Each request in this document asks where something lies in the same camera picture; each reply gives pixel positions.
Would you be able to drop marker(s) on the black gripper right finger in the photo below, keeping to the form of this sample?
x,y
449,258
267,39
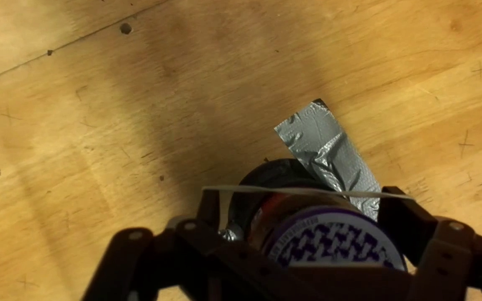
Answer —
x,y
448,253

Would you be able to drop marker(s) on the dark bottle with purple lid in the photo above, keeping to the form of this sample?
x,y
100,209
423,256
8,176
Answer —
x,y
307,230

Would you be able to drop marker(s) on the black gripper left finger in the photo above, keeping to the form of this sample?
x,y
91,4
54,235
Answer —
x,y
138,265

